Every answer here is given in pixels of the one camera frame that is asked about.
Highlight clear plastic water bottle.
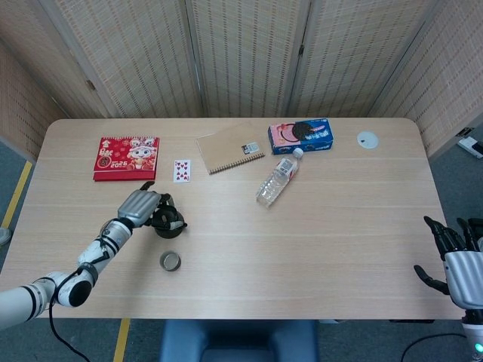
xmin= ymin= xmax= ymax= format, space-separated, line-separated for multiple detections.
xmin=255 ymin=147 xmax=305 ymax=209

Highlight black floor cable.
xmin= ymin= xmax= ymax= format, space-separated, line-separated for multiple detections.
xmin=399 ymin=333 xmax=467 ymax=362

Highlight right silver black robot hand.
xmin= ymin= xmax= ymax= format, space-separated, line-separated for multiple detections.
xmin=414 ymin=215 xmax=483 ymax=308

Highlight black teapot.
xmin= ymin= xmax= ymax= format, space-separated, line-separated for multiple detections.
xmin=152 ymin=203 xmax=189 ymax=239

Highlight white power strip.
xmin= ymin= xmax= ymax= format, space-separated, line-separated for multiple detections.
xmin=457 ymin=136 xmax=483 ymax=158

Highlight hearts playing card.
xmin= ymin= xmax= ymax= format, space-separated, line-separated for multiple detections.
xmin=173 ymin=158 xmax=192 ymax=184

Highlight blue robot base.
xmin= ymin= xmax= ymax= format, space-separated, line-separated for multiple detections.
xmin=158 ymin=319 xmax=320 ymax=362

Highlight bamboo folding screen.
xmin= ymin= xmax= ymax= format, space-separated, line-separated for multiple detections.
xmin=0 ymin=0 xmax=483 ymax=159

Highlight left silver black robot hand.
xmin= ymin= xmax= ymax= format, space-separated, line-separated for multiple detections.
xmin=117 ymin=180 xmax=188 ymax=232

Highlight blue cookie box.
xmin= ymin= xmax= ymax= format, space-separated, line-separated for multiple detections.
xmin=267 ymin=118 xmax=335 ymax=156

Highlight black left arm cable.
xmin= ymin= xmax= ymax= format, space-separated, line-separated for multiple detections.
xmin=47 ymin=299 xmax=91 ymax=362

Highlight yellow floor tape strip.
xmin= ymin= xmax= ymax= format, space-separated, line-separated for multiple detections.
xmin=112 ymin=318 xmax=131 ymax=362
xmin=0 ymin=161 xmax=34 ymax=230

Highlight small metal cup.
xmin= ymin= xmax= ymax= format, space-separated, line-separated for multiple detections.
xmin=158 ymin=250 xmax=182 ymax=272

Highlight red 2025 desk calendar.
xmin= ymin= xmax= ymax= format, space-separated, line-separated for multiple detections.
xmin=92 ymin=135 xmax=161 ymax=183

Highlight white table cable grommet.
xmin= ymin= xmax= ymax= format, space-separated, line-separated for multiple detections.
xmin=356 ymin=130 xmax=380 ymax=150

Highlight brown spiral notebook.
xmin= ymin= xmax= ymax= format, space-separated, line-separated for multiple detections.
xmin=195 ymin=121 xmax=266 ymax=176

